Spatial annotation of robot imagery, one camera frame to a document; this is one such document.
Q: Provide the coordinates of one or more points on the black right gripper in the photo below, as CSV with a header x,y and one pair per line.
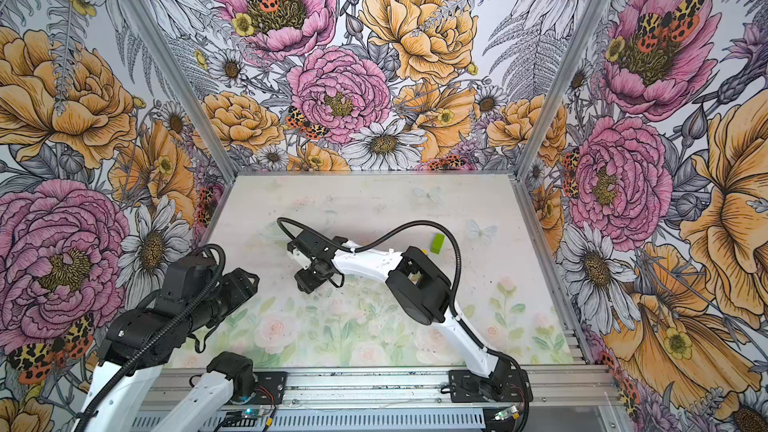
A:
x,y
306,283

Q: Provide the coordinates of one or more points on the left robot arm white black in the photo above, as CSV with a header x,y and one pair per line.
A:
x,y
196,293

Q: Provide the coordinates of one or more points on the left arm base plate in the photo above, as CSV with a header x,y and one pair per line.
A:
x,y
259,388

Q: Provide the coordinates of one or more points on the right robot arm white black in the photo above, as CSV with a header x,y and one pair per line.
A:
x,y
424,294

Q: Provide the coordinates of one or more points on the aluminium corner post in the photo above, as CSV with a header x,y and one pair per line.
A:
x,y
156,43
583,32

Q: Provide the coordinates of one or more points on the right aluminium corner post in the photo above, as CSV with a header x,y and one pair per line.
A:
x,y
583,32

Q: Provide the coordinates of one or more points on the aluminium front rail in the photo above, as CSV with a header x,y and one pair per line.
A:
x,y
566,398

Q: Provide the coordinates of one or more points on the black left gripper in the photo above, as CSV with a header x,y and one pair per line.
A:
x,y
240,289

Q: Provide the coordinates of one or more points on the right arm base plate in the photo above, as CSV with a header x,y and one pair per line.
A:
x,y
508,387

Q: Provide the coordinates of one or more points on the green wood block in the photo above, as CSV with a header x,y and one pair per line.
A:
x,y
437,243

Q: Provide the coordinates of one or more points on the left aluminium corner post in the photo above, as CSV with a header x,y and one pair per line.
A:
x,y
156,43

